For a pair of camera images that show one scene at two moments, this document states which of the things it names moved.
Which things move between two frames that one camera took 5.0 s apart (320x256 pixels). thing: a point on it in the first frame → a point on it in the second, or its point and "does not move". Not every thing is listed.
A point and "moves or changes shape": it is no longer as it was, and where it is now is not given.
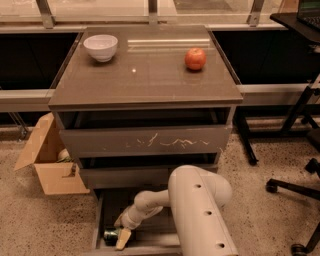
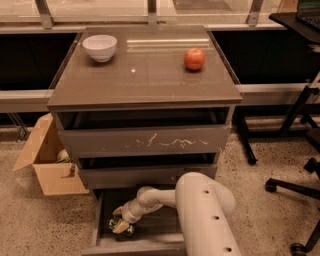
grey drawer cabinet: (137, 102) does not move
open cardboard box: (56, 177) does not move
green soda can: (110, 237) moves or changes shape
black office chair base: (272, 185) does not move
